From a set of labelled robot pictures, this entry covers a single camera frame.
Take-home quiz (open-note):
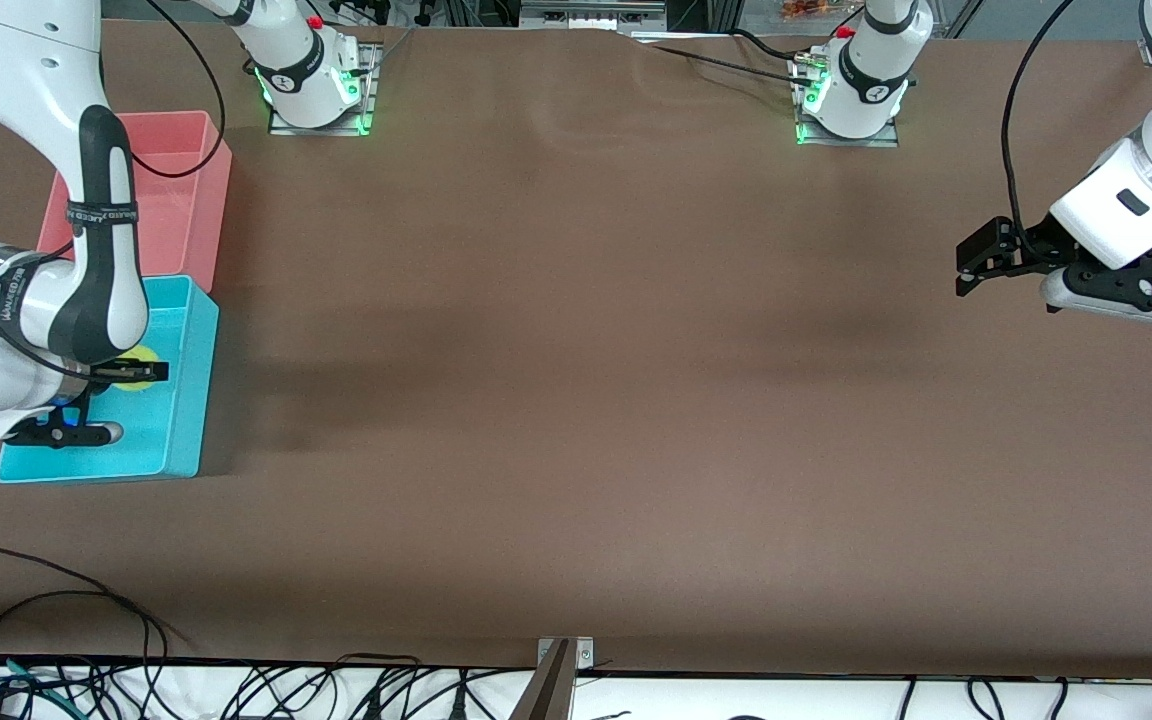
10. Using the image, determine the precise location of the pink plastic bin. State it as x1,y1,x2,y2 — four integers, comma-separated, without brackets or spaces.
36,110,234,293

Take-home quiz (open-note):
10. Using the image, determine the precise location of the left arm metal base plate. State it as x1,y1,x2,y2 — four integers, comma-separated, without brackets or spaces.
788,50,902,149

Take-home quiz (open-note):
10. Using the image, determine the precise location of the small metal table bracket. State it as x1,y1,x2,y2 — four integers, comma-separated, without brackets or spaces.
536,636,595,669

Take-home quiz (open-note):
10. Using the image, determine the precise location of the grey power strip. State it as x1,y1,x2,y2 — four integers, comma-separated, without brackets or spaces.
519,0,667,31

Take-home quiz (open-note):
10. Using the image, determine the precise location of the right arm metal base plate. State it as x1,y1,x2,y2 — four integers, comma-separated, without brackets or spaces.
268,42,382,137

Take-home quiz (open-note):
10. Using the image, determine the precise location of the yellow-green tennis ball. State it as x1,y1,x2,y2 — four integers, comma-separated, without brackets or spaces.
119,346,163,392

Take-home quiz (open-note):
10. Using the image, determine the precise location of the blue plastic bin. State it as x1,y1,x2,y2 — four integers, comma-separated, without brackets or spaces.
0,275,221,485

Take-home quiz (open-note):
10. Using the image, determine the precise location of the dark metal pole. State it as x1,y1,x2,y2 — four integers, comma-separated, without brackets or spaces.
509,640,577,720

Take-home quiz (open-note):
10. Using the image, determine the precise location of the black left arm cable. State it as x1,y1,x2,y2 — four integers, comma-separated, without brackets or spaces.
1001,0,1062,226

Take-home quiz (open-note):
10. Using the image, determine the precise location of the black cable to arm base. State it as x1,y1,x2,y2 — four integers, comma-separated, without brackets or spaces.
626,28,817,89

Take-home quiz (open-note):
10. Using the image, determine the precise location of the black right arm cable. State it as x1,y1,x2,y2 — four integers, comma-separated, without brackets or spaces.
0,0,229,386

